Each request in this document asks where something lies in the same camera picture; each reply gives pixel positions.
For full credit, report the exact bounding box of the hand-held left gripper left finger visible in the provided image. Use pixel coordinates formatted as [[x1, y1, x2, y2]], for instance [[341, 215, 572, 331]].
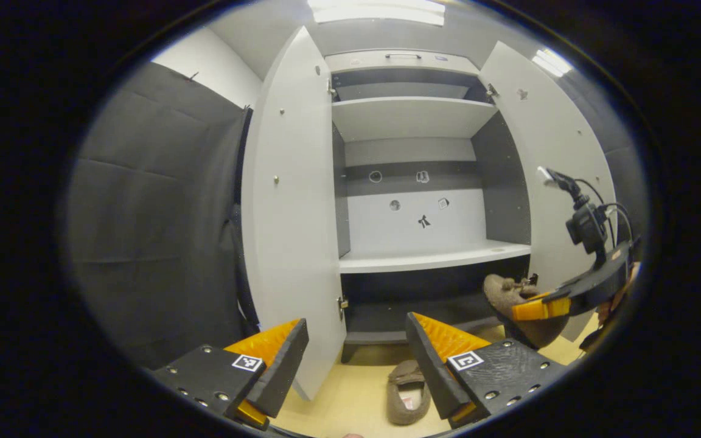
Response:
[[144, 318, 310, 431]]

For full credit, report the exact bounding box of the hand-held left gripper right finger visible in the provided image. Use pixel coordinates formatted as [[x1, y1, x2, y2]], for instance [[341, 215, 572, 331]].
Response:
[[405, 312, 564, 429]]

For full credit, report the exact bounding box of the brown fuzzy shoe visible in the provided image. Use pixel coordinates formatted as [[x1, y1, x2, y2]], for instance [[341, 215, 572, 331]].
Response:
[[386, 360, 431, 426], [483, 274, 570, 350]]

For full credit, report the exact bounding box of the white shoe cabinet door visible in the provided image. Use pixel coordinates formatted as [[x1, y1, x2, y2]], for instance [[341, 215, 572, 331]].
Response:
[[478, 41, 618, 341], [241, 26, 347, 402]]

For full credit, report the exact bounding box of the white shoe cabinet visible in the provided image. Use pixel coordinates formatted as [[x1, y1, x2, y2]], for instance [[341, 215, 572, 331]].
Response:
[[325, 50, 534, 364]]

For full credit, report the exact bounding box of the black backdrop cloth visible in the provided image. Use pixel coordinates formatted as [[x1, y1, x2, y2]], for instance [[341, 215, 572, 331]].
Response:
[[65, 61, 649, 366]]

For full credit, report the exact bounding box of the small ceiling light panel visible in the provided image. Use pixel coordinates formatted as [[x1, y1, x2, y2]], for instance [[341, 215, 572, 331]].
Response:
[[532, 49, 572, 77]]

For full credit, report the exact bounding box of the large ceiling light panel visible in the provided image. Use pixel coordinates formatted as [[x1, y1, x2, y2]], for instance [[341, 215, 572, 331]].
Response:
[[308, 0, 447, 26]]

